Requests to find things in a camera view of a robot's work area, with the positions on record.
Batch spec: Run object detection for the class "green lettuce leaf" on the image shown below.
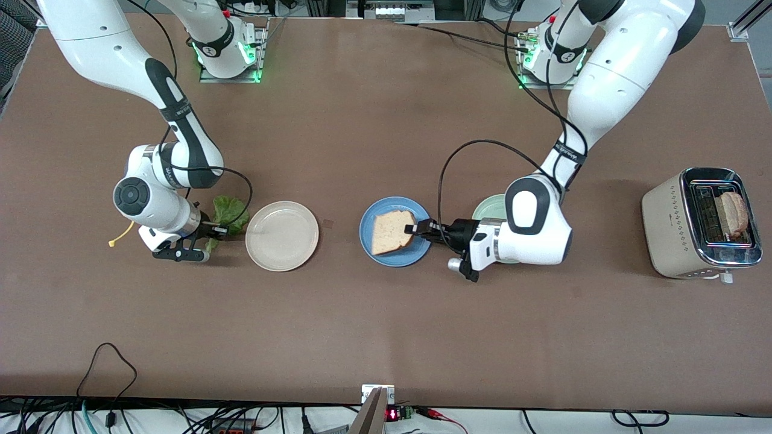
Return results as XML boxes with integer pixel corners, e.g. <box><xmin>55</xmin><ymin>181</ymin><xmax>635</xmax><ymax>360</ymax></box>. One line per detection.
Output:
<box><xmin>205</xmin><ymin>195</ymin><xmax>250</xmax><ymax>253</ymax></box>

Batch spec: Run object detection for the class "yellow squeeze sauce bottle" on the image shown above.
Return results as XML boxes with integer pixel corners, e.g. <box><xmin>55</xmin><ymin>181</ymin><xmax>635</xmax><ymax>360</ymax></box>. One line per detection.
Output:
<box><xmin>109</xmin><ymin>220</ymin><xmax>136</xmax><ymax>248</ymax></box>

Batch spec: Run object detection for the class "round-topped toasted bread slice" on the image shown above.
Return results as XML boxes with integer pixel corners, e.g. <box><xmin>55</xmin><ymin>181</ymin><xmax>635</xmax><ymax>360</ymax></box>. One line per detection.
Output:
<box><xmin>716</xmin><ymin>191</ymin><xmax>750</xmax><ymax>239</ymax></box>

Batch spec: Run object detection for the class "coiled black cable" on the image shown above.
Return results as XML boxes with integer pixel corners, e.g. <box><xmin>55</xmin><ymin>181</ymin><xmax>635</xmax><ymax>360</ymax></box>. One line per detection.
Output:
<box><xmin>610</xmin><ymin>410</ymin><xmax>670</xmax><ymax>429</ymax></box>

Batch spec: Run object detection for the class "black table cable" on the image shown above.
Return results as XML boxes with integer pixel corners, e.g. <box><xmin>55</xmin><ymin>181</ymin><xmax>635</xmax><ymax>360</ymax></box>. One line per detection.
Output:
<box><xmin>392</xmin><ymin>18</ymin><xmax>531</xmax><ymax>55</ymax></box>

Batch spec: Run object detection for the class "looped thin black cable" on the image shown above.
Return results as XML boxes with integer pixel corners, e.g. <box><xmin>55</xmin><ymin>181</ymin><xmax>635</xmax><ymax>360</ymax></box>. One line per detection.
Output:
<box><xmin>75</xmin><ymin>342</ymin><xmax>138</xmax><ymax>434</ymax></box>

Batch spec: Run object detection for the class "aluminium frame profile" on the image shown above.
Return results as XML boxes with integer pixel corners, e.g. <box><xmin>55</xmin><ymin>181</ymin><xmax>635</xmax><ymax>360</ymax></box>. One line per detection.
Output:
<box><xmin>727</xmin><ymin>0</ymin><xmax>772</xmax><ymax>42</ymax></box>

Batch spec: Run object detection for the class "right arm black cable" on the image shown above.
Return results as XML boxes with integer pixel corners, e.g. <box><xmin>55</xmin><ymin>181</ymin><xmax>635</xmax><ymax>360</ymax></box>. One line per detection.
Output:
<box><xmin>124</xmin><ymin>0</ymin><xmax>254</xmax><ymax>228</ymax></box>

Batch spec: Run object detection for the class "blue round plate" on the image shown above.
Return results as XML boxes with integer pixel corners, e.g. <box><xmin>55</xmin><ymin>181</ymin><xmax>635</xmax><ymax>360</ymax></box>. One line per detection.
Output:
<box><xmin>359</xmin><ymin>197</ymin><xmax>432</xmax><ymax>268</ymax></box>

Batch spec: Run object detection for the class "beige chrome toaster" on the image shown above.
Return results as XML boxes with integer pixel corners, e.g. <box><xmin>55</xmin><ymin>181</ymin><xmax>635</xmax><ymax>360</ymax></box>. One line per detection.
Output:
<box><xmin>641</xmin><ymin>167</ymin><xmax>764</xmax><ymax>284</ymax></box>

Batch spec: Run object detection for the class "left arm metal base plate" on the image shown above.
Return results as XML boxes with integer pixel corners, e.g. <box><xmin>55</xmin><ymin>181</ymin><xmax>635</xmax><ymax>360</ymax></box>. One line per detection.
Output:
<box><xmin>516</xmin><ymin>30</ymin><xmax>583</xmax><ymax>91</ymax></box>

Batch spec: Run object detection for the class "grey angled stand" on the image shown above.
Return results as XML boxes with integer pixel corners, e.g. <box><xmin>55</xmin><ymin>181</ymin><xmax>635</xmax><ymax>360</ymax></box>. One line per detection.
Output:
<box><xmin>349</xmin><ymin>387</ymin><xmax>390</xmax><ymax>434</ymax></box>

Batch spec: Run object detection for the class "square white bread slice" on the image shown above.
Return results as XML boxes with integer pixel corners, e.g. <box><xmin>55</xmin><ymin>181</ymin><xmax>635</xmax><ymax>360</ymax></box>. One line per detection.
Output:
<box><xmin>371</xmin><ymin>210</ymin><xmax>417</xmax><ymax>256</ymax></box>

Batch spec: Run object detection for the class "white power strip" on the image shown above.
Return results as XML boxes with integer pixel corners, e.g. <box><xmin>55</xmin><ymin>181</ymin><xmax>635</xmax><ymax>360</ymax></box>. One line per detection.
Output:
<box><xmin>347</xmin><ymin>0</ymin><xmax>435</xmax><ymax>22</ymax></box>

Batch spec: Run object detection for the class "small white bracket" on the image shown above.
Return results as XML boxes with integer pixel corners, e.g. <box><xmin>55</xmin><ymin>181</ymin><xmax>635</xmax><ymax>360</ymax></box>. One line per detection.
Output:
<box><xmin>361</xmin><ymin>384</ymin><xmax>396</xmax><ymax>404</ymax></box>

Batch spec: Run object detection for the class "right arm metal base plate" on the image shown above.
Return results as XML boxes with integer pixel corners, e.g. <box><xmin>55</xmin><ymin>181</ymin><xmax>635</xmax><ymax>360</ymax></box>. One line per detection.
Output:
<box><xmin>199</xmin><ymin>18</ymin><xmax>269</xmax><ymax>84</ymax></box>

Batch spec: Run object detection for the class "cream round plate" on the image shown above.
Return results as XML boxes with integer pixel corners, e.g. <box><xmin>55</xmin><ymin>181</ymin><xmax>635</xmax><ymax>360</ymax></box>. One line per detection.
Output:
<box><xmin>245</xmin><ymin>201</ymin><xmax>320</xmax><ymax>272</ymax></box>

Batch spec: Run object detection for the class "red clip lead cable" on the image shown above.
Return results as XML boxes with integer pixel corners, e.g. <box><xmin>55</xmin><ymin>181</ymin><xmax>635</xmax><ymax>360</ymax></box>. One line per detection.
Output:
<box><xmin>416</xmin><ymin>407</ymin><xmax>468</xmax><ymax>434</ymax></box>

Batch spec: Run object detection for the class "dark mesh chair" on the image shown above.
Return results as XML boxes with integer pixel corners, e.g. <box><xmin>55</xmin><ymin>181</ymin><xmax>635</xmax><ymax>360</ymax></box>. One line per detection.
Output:
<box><xmin>0</xmin><ymin>0</ymin><xmax>38</xmax><ymax>112</ymax></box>

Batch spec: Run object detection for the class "pale green round plate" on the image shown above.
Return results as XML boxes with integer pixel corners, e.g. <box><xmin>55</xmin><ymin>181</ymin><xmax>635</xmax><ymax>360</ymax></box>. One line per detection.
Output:
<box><xmin>472</xmin><ymin>194</ymin><xmax>520</xmax><ymax>265</ymax></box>

